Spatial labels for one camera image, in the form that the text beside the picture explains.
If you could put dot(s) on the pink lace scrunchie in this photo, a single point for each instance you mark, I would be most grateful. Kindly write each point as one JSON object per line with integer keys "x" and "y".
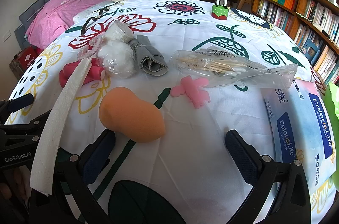
{"x": 93, "y": 47}

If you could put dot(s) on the green leaf-shaped bowl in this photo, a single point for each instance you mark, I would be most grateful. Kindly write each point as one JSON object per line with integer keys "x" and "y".
{"x": 331, "y": 104}

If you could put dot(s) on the pink butterfly sponge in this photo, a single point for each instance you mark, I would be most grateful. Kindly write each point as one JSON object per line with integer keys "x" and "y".
{"x": 192, "y": 88}

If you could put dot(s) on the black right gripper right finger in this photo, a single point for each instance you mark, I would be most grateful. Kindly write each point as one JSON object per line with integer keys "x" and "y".
{"x": 244, "y": 156}

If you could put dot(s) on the bag of cotton swabs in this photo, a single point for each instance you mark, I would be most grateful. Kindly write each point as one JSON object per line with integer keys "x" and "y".
{"x": 222, "y": 68}

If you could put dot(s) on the wooden bookshelf with books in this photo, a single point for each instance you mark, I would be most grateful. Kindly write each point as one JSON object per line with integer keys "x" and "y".
{"x": 313, "y": 27}

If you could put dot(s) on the grey bed headboard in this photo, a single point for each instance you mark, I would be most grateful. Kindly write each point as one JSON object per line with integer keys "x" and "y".
{"x": 26, "y": 19}

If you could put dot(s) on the wooden desk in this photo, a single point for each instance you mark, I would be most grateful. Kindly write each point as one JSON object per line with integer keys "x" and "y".
{"x": 243, "y": 4}

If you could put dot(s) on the blue tissue pack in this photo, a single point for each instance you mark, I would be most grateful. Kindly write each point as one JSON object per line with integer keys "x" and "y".
{"x": 302, "y": 131}

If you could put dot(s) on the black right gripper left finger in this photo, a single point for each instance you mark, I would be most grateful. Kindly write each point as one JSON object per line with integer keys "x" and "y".
{"x": 97, "y": 155}

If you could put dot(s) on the floral white tablecloth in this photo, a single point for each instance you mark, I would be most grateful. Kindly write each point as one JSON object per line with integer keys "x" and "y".
{"x": 189, "y": 166}

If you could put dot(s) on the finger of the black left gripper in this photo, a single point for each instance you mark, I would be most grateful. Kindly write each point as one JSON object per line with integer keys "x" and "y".
{"x": 21, "y": 102}

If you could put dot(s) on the red cardboard box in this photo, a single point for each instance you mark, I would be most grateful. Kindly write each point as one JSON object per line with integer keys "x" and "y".
{"x": 22, "y": 60}

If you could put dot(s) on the bag of cotton balls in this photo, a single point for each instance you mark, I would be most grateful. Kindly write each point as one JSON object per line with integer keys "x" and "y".
{"x": 117, "y": 58}

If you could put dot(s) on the white paper towel strip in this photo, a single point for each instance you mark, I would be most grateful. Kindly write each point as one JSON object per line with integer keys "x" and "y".
{"x": 45, "y": 156}

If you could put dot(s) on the pink foam hair roller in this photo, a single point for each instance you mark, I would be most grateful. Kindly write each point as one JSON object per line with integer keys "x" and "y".
{"x": 95, "y": 73}

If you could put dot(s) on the orange makeup sponge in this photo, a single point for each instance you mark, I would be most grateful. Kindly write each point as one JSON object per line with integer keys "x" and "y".
{"x": 122, "y": 111}

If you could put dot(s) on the pink bed quilt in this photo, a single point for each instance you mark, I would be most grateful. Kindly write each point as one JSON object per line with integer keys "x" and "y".
{"x": 54, "y": 18}

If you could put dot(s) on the grey cloth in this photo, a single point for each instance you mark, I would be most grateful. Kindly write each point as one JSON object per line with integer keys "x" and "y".
{"x": 148, "y": 59}

